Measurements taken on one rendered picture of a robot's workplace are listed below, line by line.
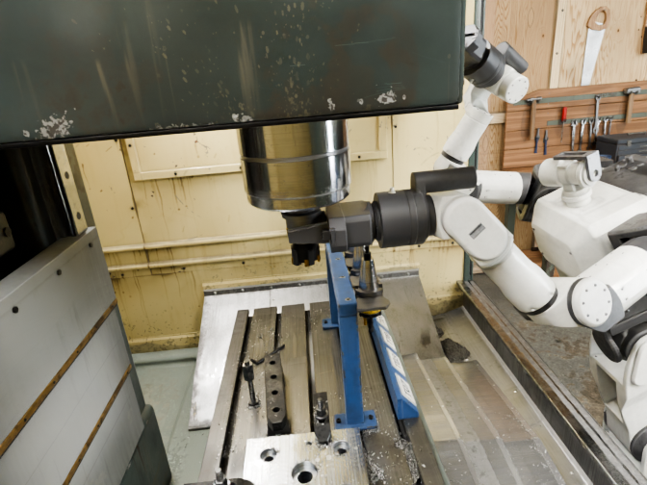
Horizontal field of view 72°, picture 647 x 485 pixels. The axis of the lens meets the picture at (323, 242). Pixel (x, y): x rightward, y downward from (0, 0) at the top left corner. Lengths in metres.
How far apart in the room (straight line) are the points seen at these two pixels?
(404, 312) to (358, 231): 1.14
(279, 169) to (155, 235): 1.29
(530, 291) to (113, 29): 0.66
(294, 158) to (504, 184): 0.82
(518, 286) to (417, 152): 1.06
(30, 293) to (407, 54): 0.64
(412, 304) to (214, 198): 0.87
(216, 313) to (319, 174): 1.30
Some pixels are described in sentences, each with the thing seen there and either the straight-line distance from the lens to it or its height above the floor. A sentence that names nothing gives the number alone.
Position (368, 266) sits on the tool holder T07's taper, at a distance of 0.95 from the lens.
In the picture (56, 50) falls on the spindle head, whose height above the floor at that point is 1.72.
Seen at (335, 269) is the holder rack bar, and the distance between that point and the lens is 1.07.
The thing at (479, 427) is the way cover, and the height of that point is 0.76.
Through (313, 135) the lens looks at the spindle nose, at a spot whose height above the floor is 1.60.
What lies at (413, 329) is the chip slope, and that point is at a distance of 1.73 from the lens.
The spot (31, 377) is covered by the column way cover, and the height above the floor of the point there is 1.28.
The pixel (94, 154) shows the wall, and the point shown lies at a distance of 1.83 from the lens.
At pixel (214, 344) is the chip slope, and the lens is 1.75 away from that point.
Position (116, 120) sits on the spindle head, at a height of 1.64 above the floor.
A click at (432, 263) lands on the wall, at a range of 1.91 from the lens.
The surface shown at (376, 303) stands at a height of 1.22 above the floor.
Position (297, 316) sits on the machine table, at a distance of 1.55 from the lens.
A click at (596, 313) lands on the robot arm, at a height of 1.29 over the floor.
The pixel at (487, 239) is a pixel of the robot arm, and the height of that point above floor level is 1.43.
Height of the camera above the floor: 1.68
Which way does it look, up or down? 21 degrees down
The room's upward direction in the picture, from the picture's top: 5 degrees counter-clockwise
